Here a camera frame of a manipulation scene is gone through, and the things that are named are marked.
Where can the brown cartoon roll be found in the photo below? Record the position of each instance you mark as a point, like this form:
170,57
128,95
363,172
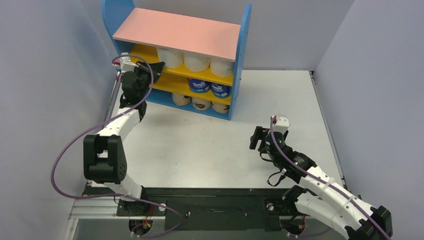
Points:
181,99
201,104

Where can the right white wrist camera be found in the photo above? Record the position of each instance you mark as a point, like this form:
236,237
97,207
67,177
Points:
280,123

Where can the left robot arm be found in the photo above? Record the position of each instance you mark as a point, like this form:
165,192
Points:
104,159

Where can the blue pink yellow shelf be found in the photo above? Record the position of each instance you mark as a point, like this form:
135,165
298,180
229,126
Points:
138,32

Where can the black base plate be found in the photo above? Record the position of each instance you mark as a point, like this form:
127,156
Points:
204,209

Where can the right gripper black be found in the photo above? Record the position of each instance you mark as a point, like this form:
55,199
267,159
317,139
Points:
261,138

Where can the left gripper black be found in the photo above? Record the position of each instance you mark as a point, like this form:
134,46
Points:
157,69

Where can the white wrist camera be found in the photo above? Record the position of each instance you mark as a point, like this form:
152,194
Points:
124,64
280,123

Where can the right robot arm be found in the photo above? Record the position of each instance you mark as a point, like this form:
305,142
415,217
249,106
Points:
317,195

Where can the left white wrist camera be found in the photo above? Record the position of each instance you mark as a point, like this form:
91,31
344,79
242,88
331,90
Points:
124,64

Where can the plain white toilet roll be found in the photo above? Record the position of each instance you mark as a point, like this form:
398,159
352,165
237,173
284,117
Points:
221,68

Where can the blue roll front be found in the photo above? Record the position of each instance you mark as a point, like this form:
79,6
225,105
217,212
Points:
220,90

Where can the blue roll back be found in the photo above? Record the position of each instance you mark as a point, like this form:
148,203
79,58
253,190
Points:
198,85

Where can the blue roll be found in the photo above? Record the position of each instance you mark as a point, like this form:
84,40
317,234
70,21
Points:
220,90
198,85

